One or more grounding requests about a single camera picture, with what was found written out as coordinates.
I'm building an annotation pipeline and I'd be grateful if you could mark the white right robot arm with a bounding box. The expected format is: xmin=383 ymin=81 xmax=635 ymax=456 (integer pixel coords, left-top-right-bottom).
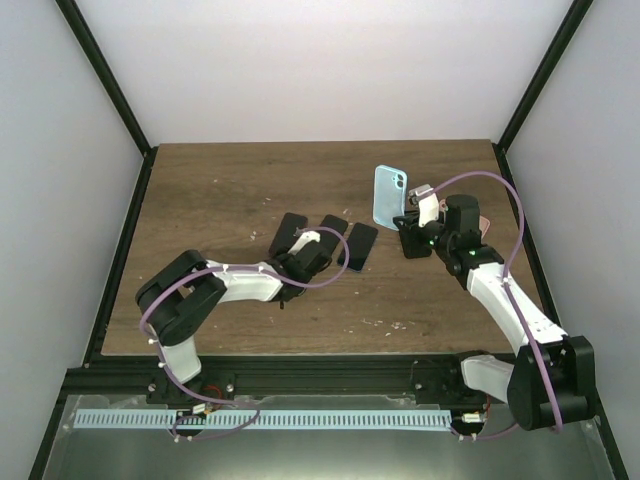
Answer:
xmin=393 ymin=194 xmax=596 ymax=431

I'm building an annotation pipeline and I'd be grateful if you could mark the black aluminium frame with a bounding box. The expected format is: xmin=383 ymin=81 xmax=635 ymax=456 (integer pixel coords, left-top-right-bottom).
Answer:
xmin=29 ymin=0 xmax=631 ymax=480

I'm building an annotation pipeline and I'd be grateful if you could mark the light-blue slotted cable duct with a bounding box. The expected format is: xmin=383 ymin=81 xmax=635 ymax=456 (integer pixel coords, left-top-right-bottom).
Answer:
xmin=72 ymin=409 xmax=452 ymax=432

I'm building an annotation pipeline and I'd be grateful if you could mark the blue phone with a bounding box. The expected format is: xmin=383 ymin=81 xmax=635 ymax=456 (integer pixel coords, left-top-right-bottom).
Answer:
xmin=338 ymin=222 xmax=378 ymax=272

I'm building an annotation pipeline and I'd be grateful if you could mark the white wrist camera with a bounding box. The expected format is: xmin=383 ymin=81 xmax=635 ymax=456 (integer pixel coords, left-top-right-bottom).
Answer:
xmin=408 ymin=184 xmax=440 ymax=228
xmin=288 ymin=230 xmax=321 ymax=255

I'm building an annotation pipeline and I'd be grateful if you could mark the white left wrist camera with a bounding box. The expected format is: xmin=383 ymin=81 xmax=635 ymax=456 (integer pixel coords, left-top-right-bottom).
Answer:
xmin=288 ymin=230 xmax=321 ymax=255

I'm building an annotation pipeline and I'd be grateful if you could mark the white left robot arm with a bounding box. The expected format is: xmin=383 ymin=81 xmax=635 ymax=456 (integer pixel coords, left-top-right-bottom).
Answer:
xmin=135 ymin=240 xmax=331 ymax=404

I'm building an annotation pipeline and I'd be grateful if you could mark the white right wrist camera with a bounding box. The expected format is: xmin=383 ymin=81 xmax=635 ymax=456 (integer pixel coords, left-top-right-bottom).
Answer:
xmin=408 ymin=184 xmax=440 ymax=228

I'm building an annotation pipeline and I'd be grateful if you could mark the pink phone case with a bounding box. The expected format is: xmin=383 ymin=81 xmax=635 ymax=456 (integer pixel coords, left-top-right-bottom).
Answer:
xmin=439 ymin=199 xmax=491 ymax=238

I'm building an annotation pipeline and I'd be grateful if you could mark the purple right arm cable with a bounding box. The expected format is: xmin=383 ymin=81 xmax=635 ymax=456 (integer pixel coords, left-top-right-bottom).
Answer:
xmin=432 ymin=170 xmax=566 ymax=441

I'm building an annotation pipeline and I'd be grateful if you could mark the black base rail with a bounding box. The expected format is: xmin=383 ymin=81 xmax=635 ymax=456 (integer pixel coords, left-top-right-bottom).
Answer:
xmin=62 ymin=351 xmax=484 ymax=407

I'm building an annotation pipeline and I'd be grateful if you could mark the pink-edged phone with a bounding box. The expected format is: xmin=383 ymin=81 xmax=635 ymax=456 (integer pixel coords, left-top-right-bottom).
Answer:
xmin=268 ymin=212 xmax=308 ymax=257

